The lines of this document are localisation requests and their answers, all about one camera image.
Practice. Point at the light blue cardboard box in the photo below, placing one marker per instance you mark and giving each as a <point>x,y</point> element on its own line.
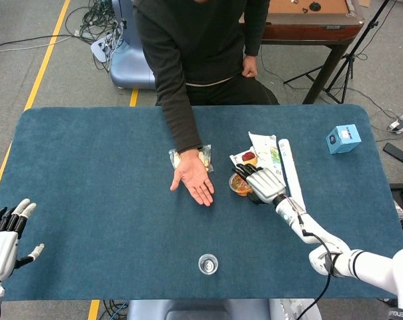
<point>345,140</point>

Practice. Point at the person's left hand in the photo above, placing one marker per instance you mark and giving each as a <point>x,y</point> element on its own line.
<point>251,68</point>

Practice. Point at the black tripod stand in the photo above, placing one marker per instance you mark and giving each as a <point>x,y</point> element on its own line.
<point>346,63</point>

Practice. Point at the clear glass cup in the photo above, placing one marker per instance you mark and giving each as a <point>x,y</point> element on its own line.
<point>208,264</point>

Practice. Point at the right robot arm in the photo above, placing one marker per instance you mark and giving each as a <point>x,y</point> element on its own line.
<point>321,233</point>

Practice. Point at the clear bread packet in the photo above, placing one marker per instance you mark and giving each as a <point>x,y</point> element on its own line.
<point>206,156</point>

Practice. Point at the white power strip with adapters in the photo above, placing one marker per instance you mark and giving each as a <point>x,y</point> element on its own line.
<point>401,121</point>

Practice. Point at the white green snack bag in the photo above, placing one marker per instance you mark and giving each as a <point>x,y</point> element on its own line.
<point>265,150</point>

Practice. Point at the small red cake packet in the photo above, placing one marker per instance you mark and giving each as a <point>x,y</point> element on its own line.
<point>246,156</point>

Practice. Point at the black smartphone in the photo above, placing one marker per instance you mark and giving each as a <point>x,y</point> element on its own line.
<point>396,152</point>

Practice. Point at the person's left forearm dark sleeve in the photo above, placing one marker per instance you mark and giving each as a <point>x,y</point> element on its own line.
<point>253,36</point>

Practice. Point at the blue-grey robot torso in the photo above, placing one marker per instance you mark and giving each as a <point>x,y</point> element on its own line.
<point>195,310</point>

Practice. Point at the long white tube package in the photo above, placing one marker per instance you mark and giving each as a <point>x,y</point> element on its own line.
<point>288,166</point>

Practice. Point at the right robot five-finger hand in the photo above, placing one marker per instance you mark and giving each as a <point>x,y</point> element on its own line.
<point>266,183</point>

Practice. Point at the blue-grey machine base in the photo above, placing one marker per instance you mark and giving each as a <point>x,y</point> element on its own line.
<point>131,63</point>

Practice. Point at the person's right hand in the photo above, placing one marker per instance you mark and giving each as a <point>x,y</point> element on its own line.
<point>193,176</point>

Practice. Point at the white power strip many plugs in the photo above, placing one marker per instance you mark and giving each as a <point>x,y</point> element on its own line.
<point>103,46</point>

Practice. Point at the brown pool table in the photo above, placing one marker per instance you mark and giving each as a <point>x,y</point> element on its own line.
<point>308,26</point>

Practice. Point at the blue table mat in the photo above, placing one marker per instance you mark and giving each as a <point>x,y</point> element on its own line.
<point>104,186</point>

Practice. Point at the round orange snack cup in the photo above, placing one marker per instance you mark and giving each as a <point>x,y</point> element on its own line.
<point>238,187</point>

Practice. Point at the person's torso dark clothes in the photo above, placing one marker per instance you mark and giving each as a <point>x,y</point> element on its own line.
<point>205,43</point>

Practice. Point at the person's right forearm dark sleeve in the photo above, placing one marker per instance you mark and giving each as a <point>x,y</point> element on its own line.
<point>179,120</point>

